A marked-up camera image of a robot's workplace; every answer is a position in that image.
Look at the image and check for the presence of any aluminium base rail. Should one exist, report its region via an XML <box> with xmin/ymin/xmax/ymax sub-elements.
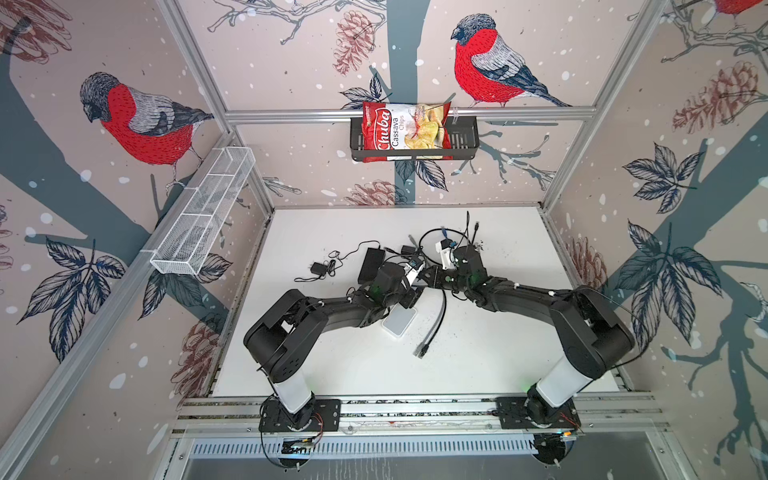
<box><xmin>169</xmin><ymin>391</ymin><xmax>669</xmax><ymax>467</ymax></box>

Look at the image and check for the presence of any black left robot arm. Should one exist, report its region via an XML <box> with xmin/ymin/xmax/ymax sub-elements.
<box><xmin>243</xmin><ymin>261</ymin><xmax>424</xmax><ymax>416</ymax></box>

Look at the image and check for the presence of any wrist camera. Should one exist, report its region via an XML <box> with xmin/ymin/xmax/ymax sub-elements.
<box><xmin>435</xmin><ymin>238</ymin><xmax>458</xmax><ymax>270</ymax></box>
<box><xmin>403</xmin><ymin>258</ymin><xmax>425</xmax><ymax>288</ymax></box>

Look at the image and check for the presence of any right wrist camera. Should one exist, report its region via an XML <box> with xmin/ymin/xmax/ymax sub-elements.
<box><xmin>435</xmin><ymin>238</ymin><xmax>458</xmax><ymax>270</ymax></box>

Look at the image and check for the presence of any black wall basket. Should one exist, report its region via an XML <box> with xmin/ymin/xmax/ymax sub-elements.
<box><xmin>350</xmin><ymin>117</ymin><xmax>480</xmax><ymax>163</ymax></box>

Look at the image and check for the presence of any grey ethernet cable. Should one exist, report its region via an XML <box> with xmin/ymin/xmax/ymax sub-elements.
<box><xmin>412</xmin><ymin>290</ymin><xmax>448</xmax><ymax>360</ymax></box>

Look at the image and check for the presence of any black power adapter with cable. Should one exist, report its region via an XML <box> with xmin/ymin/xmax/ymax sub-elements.
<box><xmin>293</xmin><ymin>240</ymin><xmax>382</xmax><ymax>283</ymax></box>

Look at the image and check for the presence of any black network switch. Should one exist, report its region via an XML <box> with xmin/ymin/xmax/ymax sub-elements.
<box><xmin>357</xmin><ymin>248</ymin><xmax>385</xmax><ymax>285</ymax></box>

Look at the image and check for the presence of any black braided ethernet cable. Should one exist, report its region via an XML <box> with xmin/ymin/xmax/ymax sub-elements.
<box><xmin>418</xmin><ymin>227</ymin><xmax>475</xmax><ymax>265</ymax></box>

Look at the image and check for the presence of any red cassava chips bag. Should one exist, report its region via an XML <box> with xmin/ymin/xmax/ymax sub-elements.
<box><xmin>362</xmin><ymin>102</ymin><xmax>451</xmax><ymax>154</ymax></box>

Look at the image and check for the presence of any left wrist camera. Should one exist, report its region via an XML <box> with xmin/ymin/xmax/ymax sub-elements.
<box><xmin>403</xmin><ymin>258</ymin><xmax>425</xmax><ymax>288</ymax></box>

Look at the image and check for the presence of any white wire mesh shelf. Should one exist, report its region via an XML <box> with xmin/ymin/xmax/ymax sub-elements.
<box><xmin>150</xmin><ymin>146</ymin><xmax>255</xmax><ymax>276</ymax></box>

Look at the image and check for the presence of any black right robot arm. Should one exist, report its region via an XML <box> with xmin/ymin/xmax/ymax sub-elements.
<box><xmin>419</xmin><ymin>245</ymin><xmax>636</xmax><ymax>424</ymax></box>

